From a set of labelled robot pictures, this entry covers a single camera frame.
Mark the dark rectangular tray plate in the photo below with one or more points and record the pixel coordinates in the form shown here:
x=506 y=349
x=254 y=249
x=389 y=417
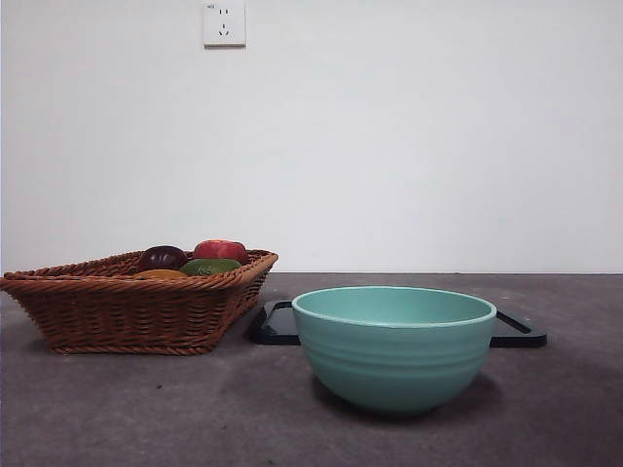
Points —
x=275 y=328

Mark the red apple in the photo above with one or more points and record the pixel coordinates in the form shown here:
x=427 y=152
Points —
x=219 y=250

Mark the teal ceramic bowl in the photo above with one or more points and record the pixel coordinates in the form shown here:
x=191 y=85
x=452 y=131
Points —
x=394 y=365

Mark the dark purple round fruit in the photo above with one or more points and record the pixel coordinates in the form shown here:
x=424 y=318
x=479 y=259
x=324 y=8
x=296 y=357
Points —
x=163 y=257

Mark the yellow-orange fruit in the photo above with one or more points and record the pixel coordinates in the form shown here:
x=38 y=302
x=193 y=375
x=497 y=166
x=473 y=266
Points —
x=160 y=274

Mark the white wall socket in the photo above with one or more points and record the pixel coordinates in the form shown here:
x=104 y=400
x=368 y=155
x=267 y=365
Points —
x=224 y=24

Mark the green fruit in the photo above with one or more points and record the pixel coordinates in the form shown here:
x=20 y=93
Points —
x=209 y=266

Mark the brown wicker basket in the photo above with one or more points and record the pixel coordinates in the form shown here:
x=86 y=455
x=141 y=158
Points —
x=121 y=316

